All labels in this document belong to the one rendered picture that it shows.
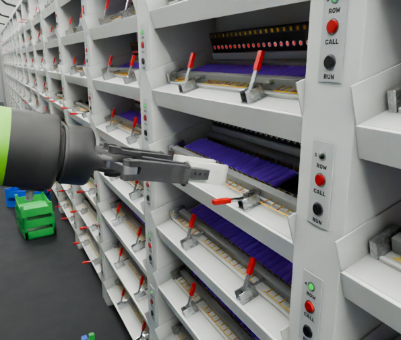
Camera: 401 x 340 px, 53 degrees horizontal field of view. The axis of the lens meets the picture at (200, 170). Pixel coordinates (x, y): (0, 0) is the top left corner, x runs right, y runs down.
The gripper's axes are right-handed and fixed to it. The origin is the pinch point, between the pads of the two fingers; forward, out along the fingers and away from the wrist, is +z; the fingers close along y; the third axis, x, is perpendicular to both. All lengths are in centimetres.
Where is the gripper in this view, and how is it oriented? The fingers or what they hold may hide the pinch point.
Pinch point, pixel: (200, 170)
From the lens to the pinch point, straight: 59.6
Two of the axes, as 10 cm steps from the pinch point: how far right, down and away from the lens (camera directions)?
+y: 4.5, 2.3, -8.6
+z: 8.7, 1.0, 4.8
